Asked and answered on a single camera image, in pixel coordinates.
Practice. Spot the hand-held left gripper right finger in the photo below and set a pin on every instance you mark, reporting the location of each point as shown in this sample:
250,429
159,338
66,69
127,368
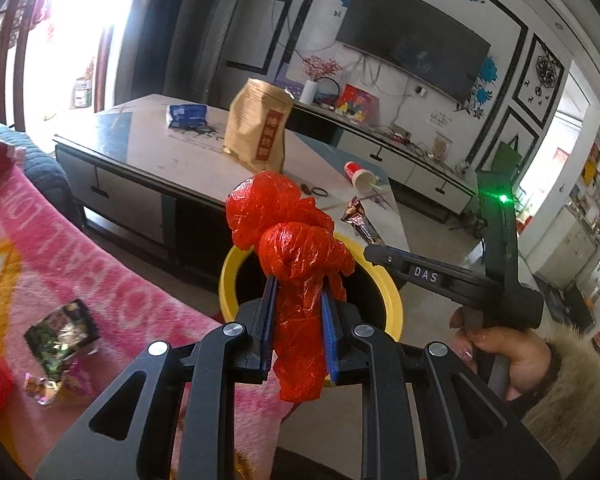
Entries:
331,345

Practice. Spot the black framed wall decor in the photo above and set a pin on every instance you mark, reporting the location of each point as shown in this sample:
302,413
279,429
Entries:
542,75

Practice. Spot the brown paper bag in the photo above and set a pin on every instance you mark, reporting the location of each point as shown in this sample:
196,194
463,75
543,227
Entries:
257,125

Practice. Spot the blue tissue packet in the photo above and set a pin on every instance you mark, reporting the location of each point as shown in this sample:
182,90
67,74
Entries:
187,116

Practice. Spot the pink candy wrapper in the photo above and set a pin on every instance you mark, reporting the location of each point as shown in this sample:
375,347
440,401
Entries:
75,382

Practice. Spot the coffee table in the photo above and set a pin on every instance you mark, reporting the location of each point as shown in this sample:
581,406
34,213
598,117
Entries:
180,155

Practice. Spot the grey curtain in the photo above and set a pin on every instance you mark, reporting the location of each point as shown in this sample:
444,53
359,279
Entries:
180,35

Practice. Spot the red plastic bag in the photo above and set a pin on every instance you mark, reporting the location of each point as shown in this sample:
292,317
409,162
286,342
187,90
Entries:
290,250

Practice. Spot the red printed box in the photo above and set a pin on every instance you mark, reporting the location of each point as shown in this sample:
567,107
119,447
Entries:
357,102

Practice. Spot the blue sofa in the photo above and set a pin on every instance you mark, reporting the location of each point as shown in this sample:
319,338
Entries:
40,165

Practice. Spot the green pea snack packet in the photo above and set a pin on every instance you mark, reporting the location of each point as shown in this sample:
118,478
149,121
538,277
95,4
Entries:
60,330

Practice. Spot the pink and yellow printed blanket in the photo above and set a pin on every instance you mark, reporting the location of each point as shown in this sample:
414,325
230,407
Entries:
105,270

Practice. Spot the wooden window frame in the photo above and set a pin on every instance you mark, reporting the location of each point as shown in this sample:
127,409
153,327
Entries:
15,35

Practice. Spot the yellow trash bin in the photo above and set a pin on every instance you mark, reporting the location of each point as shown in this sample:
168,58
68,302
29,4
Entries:
228,290

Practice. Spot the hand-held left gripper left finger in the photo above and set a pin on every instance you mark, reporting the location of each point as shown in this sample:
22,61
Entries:
269,340

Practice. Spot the brown chocolate bar wrapper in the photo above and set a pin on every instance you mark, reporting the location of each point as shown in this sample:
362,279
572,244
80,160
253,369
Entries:
356,217

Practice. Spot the black flat television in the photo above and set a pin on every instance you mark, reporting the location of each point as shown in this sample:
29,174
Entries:
410,35

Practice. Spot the person's right forearm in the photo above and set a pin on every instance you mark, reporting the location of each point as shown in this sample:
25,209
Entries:
575,390

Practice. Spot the white container by window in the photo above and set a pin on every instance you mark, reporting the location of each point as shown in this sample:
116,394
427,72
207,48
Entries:
82,92

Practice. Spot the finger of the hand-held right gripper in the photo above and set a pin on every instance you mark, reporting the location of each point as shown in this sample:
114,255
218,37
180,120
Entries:
425,275

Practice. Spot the white television cabinet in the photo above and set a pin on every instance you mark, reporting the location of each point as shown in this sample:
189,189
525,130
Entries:
420,170

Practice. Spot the red paper cup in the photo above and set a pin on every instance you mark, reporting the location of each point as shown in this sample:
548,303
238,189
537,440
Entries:
356,172

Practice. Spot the person's right hand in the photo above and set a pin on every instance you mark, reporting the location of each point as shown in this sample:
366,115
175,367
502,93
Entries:
525,360

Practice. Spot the white cylinder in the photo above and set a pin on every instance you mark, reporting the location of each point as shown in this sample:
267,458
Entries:
308,94

